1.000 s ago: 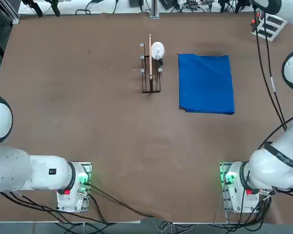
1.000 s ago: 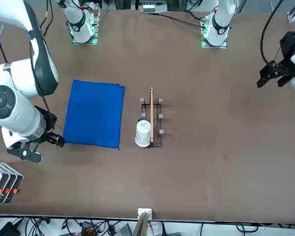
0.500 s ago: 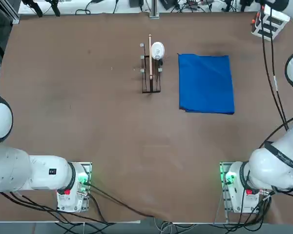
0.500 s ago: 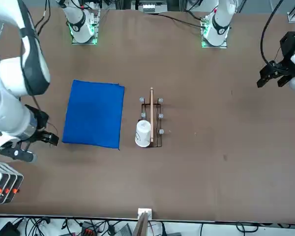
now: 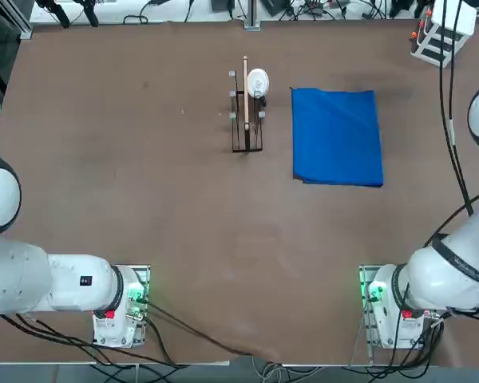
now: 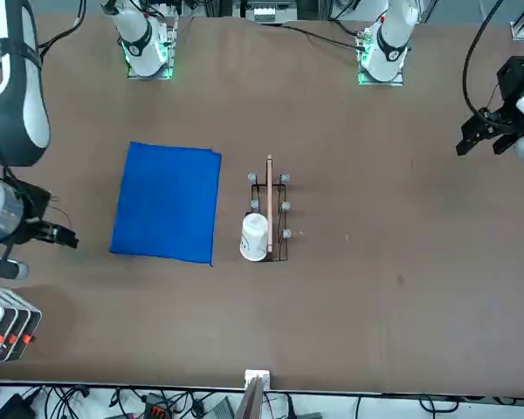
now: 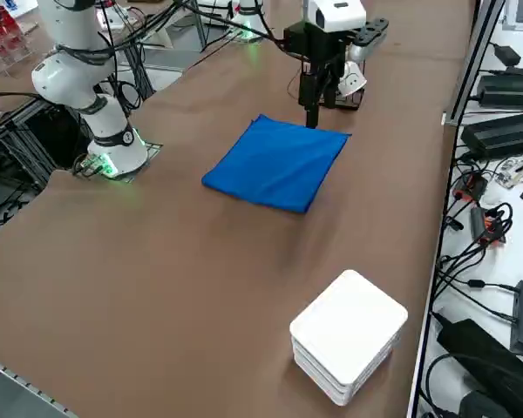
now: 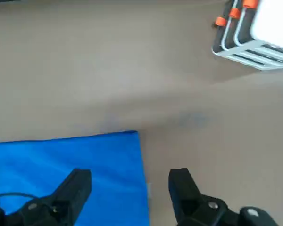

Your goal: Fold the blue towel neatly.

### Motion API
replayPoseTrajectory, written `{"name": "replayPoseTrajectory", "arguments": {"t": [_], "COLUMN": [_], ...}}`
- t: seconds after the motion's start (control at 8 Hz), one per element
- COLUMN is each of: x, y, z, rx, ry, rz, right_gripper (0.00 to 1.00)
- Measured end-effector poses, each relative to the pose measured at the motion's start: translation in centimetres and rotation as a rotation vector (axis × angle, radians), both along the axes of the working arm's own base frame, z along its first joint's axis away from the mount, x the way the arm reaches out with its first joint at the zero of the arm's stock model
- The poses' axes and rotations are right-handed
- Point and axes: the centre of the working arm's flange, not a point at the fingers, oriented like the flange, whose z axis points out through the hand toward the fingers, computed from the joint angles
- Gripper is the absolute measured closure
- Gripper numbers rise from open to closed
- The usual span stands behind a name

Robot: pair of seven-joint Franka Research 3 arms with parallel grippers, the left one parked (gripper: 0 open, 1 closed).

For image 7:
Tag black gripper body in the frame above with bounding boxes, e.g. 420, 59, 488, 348
282, 16, 392, 71

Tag blue microfibre towel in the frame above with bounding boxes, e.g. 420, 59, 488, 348
200, 113, 352, 214

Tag white smiley cup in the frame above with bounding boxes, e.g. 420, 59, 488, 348
337, 60, 369, 98

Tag red and black device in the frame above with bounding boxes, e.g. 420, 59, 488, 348
454, 172, 489, 202

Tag ribbed black power supply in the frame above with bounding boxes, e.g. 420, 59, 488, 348
460, 110, 523, 160

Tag long black power brick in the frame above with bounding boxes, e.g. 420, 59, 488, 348
477, 73, 523, 110

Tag small black power adapter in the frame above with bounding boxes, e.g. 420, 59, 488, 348
491, 42, 523, 67

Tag black and orange device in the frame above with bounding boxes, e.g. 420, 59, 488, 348
469, 206, 507, 247

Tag white stacked trays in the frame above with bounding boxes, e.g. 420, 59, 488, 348
289, 268, 410, 408

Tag large black bag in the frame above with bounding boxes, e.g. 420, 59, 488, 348
431, 311, 523, 418

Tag clear shelf with red boxes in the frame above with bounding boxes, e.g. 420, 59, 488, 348
0, 6, 32, 78

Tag black wire cup rack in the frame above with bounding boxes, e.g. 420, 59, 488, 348
329, 55, 368, 112

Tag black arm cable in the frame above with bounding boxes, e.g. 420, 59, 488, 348
169, 0, 304, 57

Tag aluminium frame post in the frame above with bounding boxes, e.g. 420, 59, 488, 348
443, 0, 506, 128

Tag grey aluminium rail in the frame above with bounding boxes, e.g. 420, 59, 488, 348
0, 353, 78, 418

